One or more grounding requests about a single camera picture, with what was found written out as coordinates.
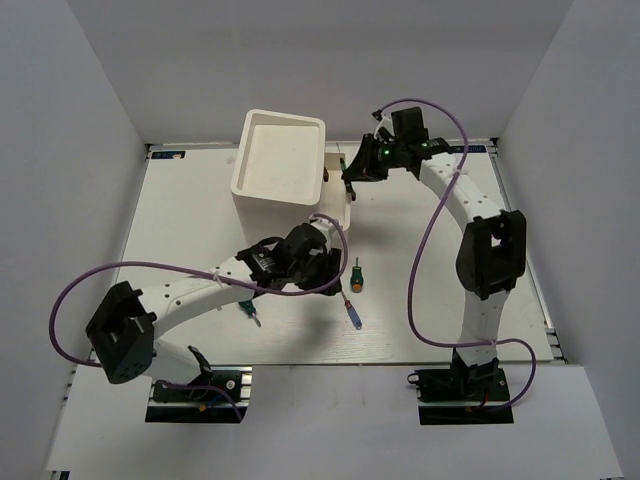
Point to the white drawer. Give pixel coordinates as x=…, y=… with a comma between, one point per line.
x=335, y=201

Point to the white drawer cabinet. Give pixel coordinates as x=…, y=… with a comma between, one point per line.
x=276, y=183

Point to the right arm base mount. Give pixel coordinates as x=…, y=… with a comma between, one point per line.
x=441, y=403

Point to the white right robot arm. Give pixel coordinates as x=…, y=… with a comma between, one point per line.
x=491, y=256

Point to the green orange stubby screwdriver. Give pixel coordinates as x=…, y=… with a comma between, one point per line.
x=356, y=278

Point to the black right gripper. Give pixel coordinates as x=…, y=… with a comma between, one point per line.
x=363, y=167

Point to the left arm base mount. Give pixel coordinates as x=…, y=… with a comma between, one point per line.
x=226, y=404

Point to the blue red long screwdriver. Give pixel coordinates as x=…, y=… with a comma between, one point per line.
x=351, y=312

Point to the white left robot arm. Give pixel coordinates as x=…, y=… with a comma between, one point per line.
x=127, y=328

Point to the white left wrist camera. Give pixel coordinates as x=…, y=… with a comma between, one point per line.
x=327, y=225

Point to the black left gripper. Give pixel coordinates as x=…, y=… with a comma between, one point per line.
x=325, y=276

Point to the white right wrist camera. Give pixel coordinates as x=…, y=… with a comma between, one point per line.
x=384, y=126

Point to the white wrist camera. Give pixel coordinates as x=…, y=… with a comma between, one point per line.
x=384, y=126
x=327, y=225

